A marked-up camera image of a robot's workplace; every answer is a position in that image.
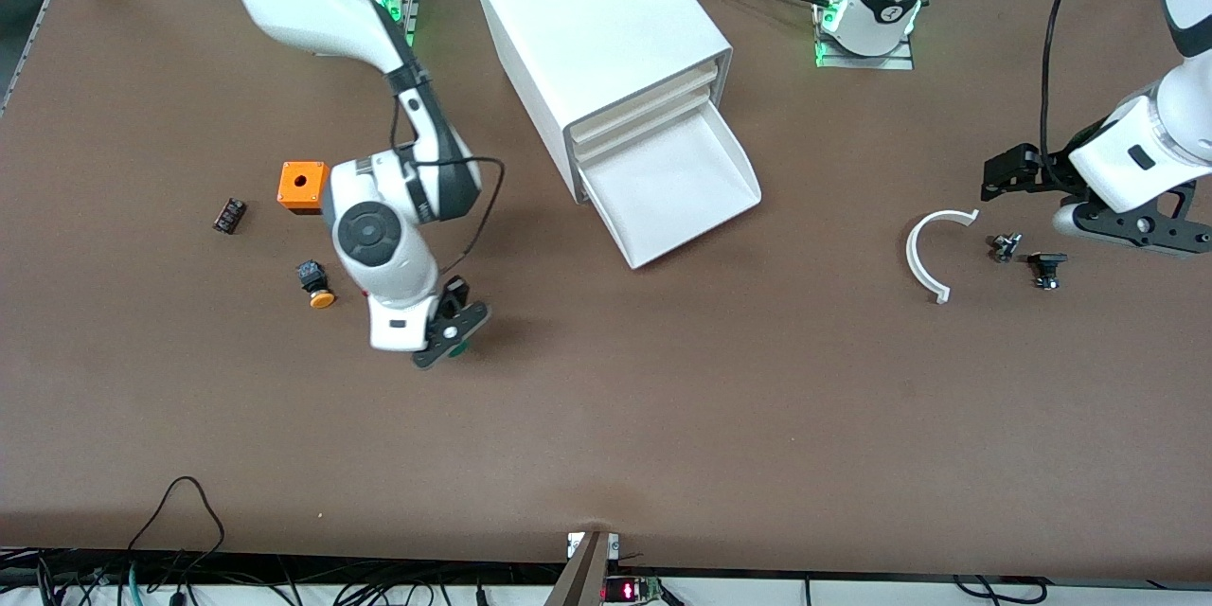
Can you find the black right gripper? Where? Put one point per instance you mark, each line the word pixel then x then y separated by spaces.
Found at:
pixel 455 290

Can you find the yellow mushroom push button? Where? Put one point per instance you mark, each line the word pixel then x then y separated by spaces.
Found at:
pixel 315 282

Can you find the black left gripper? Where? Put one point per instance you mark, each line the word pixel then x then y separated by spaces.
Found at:
pixel 1053 169

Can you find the small black connector block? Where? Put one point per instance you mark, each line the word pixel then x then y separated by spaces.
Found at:
pixel 230 216

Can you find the metal camera mount bar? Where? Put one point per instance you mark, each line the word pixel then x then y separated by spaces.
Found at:
pixel 579 578

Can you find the white drawer cabinet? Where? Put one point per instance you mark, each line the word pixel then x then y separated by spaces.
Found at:
pixel 587 9

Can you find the white curved plastic piece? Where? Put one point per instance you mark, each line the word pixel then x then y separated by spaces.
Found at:
pixel 913 258

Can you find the small black silver switch part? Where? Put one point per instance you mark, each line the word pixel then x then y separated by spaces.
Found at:
pixel 1006 247

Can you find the small black flat switch part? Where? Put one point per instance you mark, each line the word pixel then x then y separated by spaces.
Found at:
pixel 1046 260

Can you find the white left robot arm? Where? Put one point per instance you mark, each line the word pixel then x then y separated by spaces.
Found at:
pixel 1136 151

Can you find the orange box with hole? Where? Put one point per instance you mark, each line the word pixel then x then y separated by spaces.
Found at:
pixel 298 185

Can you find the circuit board with red display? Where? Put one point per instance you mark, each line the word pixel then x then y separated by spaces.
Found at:
pixel 630 590

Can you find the white plastic drawer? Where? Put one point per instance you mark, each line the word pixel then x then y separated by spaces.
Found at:
pixel 644 126
pixel 672 180
pixel 644 106

